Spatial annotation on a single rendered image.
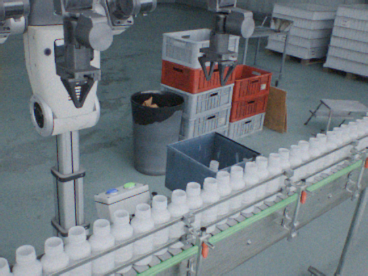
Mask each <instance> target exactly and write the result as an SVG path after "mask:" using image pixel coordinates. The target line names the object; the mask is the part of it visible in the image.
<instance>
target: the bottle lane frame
mask: <svg viewBox="0 0 368 276"><path fill-rule="evenodd" d="M362 160H363V159H361V160H359V161H357V162H356V163H354V164H351V165H349V166H348V167H346V168H343V170H338V172H336V173H333V174H332V175H331V176H328V177H326V178H323V179H322V180H321V181H318V182H317V183H314V184H312V185H311V186H309V187H307V190H309V191H311V192H313V193H314V196H310V195H309V194H308V195H307V196H306V200H305V203H303V204H302V203H301V204H300V209H299V211H298V216H297V219H296V221H297V222H298V223H299V225H298V227H297V228H296V230H295V231H297V230H299V229H300V228H302V227H303V226H305V225H307V224H308V223H309V222H311V221H313V220H315V219H317V218H318V217H319V216H321V215H323V214H325V213H326V212H328V211H329V210H331V209H332V208H335V207H336V206H338V205H339V204H341V203H342V202H344V201H346V200H348V199H349V198H350V197H351V196H350V195H351V194H352V193H350V192H348V191H347V189H346V184H347V182H349V179H348V176H349V173H351V172H352V176H351V181H353V182H356V180H357V177H358V174H359V169H360V166H361V163H362ZM360 184H361V188H359V190H358V192H360V191H362V190H363V189H364V188H367V187H368V168H364V171H363V175H362V177H361V181H360ZM296 197H297V193H294V195H292V196H288V197H287V198H286V199H284V200H283V199H282V201H280V202H278V203H275V204H274V205H272V206H268V208H266V209H265V210H263V211H262V210H260V212H259V213H257V214H253V216H252V217H250V218H246V219H245V220H243V221H241V222H237V224H236V225H233V226H229V228H228V229H226V230H224V231H220V232H219V233H218V234H216V235H211V236H212V237H210V238H209V240H208V241H209V242H210V243H212V244H213V245H214V246H216V249H215V250H212V249H211V248H209V247H208V254H207V257H206V258H204V257H203V261H202V269H201V276H223V275H225V274H227V273H229V272H230V271H231V270H233V269H235V268H237V267H238V266H240V265H241V264H243V263H245V262H247V261H248V260H250V259H251V258H253V257H254V256H256V255H258V254H260V253H261V252H263V251H264V250H265V249H267V248H270V247H271V246H273V245H274V244H276V243H277V242H279V241H281V240H283V239H284V238H285V237H287V233H288V232H289V231H287V230H286V229H283V226H282V222H283V218H285V216H284V211H285V208H287V207H289V209H288V214H287V216H288V217H289V218H290V219H292V216H293V212H294V208H295V204H296ZM180 249H181V248H180ZM181 250H182V249H181ZM197 254H198V246H197V245H193V246H192V247H190V248H188V249H186V250H182V252H180V253H179V254H177V255H175V256H173V255H172V254H171V258H168V259H167V260H165V261H162V260H160V259H159V260H160V263H159V264H156V265H155V266H153V267H151V266H149V265H148V264H147V265H148V267H149V268H148V269H147V270H145V271H143V272H141V273H139V272H138V271H136V270H135V271H136V273H137V274H136V275H134V276H187V272H188V271H190V270H191V268H188V265H189V260H190V259H191V258H193V257H194V264H193V271H195V269H196V260H197Z"/></svg>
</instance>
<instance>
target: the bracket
mask: <svg viewBox="0 0 368 276"><path fill-rule="evenodd" d="M351 142H352V144H351V145H352V146H354V147H352V148H351V149H350V153H351V154H349V155H347V157H348V158H347V161H349V162H353V161H354V158H355V156H353V154H355V153H357V154H359V155H361V159H363V160H362V163H361V166H360V169H359V174H358V177H357V180H356V182H353V181H351V176H352V172H351V173H349V176H348V179H349V182H347V184H346V189H347V191H348V192H350V193H352V194H351V195H350V196H351V201H354V200H355V199H356V198H357V197H358V190H359V188H361V184H360V181H361V177H362V175H363V171H364V168H368V147H365V151H364V152H360V151H357V150H358V149H356V148H355V147H356V146H358V145H359V141H358V140H355V139H353V140H351ZM256 158H257V155H255V154H253V155H252V159H251V160H248V159H247V158H243V161H245V162H253V163H255V161H256ZM284 176H285V177H287V178H286V179H285V182H284V184H285V186H283V187H281V192H280V193H281V194H283V195H285V196H286V195H288V194H290V190H291V188H289V187H288V186H293V187H295V188H296V193H297V197H296V204H295V208H294V212H293V216H292V219H290V218H289V217H288V216H287V214H288V209H289V207H287V208H285V211H284V216H285V218H283V222H282V226H283V229H286V230H287V231H289V232H288V233H287V237H288V239H287V241H292V239H293V238H294V237H295V236H296V233H295V230H296V228H297V227H298V225H299V223H298V222H297V221H296V219H297V216H298V211H299V209H300V204H301V203H302V204H303V203H305V200H306V196H307V195H308V194H309V195H310V196H314V193H313V192H311V191H309V190H307V184H305V183H306V179H304V178H301V182H300V184H299V185H297V184H295V183H293V182H292V179H291V177H293V176H294V171H293V170H291V169H290V168H288V169H286V170H285V174H284ZM349 183H353V184H354V189H353V192H352V191H350V190H348V185H349ZM157 194H158V193H156V192H152V198H153V197H154V196H156V195H157ZM152 198H151V199H148V205H149V206H150V208H152ZM166 198H167V199H166V200H167V203H170V202H171V201H172V200H171V198H169V197H166ZM182 216H183V220H182V222H184V223H185V224H187V225H184V230H183V232H186V233H185V234H183V235H181V236H180V237H181V241H180V242H181V243H182V244H184V245H185V246H186V245H188V244H191V243H193V236H194V237H196V239H195V244H196V245H197V246H198V254H197V260H196V269H195V271H193V264H194V257H193V258H191V259H190V260H189V265H188V268H191V270H190V271H188V272H187V276H193V274H194V275H195V276H201V269H202V261H203V257H204V258H206V257H207V254H208V247H209V248H211V249H212V250H215V249H216V246H214V245H213V244H212V243H210V242H209V241H208V240H209V234H208V233H207V232H206V227H200V234H199V233H197V232H195V231H194V227H193V225H190V224H192V223H194V222H195V216H194V215H193V214H192V213H191V212H187V213H186V214H183V215H182ZM286 219H289V220H290V221H291V222H290V223H289V227H290V229H287V228H286V227H285V222H286ZM191 234H192V235H193V236H192V235H191Z"/></svg>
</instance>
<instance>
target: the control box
mask: <svg viewBox="0 0 368 276"><path fill-rule="evenodd" d="M132 183H134V182H132ZM115 189H117V190H118V191H117V192H114V193H106V192H103V193H99V194H97V195H95V196H94V199H95V204H96V207H97V213H98V217H99V218H101V219H106V220H108V221H109V222H112V223H113V215H114V212H115V211H116V210H126V211H127V212H129V218H130V215H132V217H133V216H135V209H136V206H137V205H138V204H148V199H150V194H149V187H148V185H144V184H140V183H134V186H131V187H125V185H122V186H120V187H117V188H115Z"/></svg>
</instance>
